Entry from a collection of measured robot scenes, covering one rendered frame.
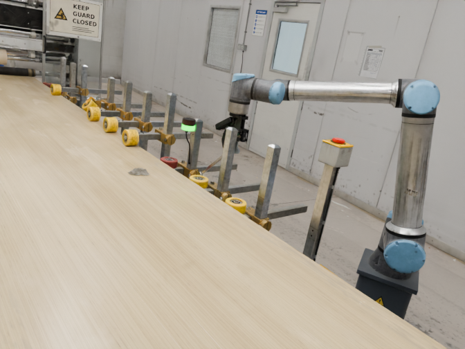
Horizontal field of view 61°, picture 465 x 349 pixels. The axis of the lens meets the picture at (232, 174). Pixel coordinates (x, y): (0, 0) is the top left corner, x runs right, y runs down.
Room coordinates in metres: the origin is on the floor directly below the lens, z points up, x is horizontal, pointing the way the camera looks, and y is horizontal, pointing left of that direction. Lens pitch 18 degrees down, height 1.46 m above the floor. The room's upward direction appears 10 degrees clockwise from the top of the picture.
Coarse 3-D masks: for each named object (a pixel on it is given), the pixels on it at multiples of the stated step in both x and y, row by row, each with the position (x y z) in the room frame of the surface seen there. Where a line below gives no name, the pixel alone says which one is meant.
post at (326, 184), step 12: (324, 168) 1.21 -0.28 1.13; (336, 168) 1.19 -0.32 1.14; (324, 180) 1.20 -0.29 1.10; (324, 192) 1.19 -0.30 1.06; (324, 204) 1.18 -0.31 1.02; (312, 216) 1.21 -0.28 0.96; (324, 216) 1.19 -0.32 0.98; (312, 228) 1.20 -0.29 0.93; (312, 240) 1.19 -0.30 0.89; (312, 252) 1.18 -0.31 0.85
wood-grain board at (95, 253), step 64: (0, 128) 1.79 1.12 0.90; (64, 128) 1.98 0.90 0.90; (0, 192) 1.12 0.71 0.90; (64, 192) 1.20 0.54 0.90; (128, 192) 1.29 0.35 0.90; (192, 192) 1.40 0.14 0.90; (0, 256) 0.79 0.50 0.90; (64, 256) 0.84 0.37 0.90; (128, 256) 0.88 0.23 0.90; (192, 256) 0.94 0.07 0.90; (256, 256) 0.99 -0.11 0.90; (0, 320) 0.60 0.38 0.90; (64, 320) 0.62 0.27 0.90; (128, 320) 0.65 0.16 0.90; (192, 320) 0.69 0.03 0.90; (256, 320) 0.72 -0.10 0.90; (320, 320) 0.76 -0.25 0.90; (384, 320) 0.80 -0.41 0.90
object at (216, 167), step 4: (216, 164) 1.93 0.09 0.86; (220, 164) 1.94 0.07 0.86; (232, 164) 1.98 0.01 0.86; (236, 164) 1.99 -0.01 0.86; (176, 168) 1.76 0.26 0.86; (180, 168) 1.77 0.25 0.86; (200, 168) 1.84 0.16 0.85; (204, 168) 1.86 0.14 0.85; (212, 168) 1.89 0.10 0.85; (216, 168) 1.91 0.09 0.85; (232, 168) 1.98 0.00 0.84; (236, 168) 2.00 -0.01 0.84; (180, 172) 1.77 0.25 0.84
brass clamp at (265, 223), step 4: (252, 208) 1.47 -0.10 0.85; (248, 212) 1.42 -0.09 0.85; (252, 212) 1.43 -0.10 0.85; (252, 216) 1.40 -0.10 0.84; (252, 220) 1.40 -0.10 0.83; (256, 220) 1.38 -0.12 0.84; (260, 220) 1.37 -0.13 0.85; (264, 220) 1.37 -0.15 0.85; (268, 220) 1.40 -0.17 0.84; (260, 224) 1.36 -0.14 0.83; (264, 224) 1.36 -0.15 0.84; (268, 224) 1.37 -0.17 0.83; (264, 228) 1.36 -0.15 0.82; (268, 228) 1.38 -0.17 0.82
